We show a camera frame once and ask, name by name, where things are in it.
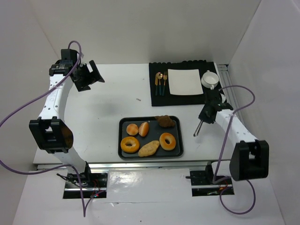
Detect left orange bagel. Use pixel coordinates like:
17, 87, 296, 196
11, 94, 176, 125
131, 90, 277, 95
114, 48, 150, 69
120, 136, 140, 153

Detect black placemat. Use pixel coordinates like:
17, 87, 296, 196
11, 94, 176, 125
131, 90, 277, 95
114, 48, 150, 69
149, 60, 217, 106

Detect gold fork teal handle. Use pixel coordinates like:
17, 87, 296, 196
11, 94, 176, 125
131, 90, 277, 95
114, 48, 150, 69
162, 71, 168, 96

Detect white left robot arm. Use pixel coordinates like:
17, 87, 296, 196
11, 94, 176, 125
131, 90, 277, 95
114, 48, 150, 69
29, 60, 104, 182

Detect gold knife teal handle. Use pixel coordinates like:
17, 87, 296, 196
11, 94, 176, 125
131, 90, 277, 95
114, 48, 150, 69
155, 73, 158, 96

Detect oblong tan bread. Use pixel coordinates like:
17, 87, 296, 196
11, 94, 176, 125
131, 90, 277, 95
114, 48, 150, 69
138, 140, 160, 158

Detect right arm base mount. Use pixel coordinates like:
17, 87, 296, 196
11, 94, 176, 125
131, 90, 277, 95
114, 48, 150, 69
186, 165, 234, 197

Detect white square plate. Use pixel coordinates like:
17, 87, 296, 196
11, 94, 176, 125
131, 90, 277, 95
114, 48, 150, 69
168, 69, 203, 96

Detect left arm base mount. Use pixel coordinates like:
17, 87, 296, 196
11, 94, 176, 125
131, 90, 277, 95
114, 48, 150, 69
56, 172, 108, 199

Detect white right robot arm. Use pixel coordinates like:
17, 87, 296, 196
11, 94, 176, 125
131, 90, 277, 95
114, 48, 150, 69
193, 89, 269, 181

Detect orange bread roll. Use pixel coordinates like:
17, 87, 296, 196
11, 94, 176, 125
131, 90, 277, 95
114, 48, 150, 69
138, 122, 149, 137

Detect dark brown croissant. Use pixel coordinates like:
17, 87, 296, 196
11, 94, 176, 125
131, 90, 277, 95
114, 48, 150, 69
155, 115, 175, 128

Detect aluminium side rail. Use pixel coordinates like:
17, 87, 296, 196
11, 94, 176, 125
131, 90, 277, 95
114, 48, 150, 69
217, 63, 249, 146

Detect white cup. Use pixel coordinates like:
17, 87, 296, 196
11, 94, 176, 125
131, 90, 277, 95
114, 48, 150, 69
201, 70, 219, 90

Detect gold spoon teal handle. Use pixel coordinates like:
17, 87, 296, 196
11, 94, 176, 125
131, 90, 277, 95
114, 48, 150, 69
157, 72, 163, 95

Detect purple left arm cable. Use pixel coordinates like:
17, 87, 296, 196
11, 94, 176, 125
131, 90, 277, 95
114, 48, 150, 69
0, 41, 99, 218

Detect black baking tray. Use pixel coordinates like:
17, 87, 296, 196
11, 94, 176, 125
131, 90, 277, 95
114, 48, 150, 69
118, 116, 184, 160

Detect right pale bagel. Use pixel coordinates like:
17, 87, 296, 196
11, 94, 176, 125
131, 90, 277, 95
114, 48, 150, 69
159, 133, 176, 151

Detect metal tongs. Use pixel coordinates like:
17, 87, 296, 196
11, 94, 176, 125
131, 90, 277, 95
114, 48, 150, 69
193, 120, 203, 137

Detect round bun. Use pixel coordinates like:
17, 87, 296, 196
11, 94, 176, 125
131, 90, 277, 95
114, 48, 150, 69
126, 123, 139, 136

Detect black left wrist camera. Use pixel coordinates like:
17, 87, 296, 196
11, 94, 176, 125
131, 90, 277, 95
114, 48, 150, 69
60, 49, 78, 65

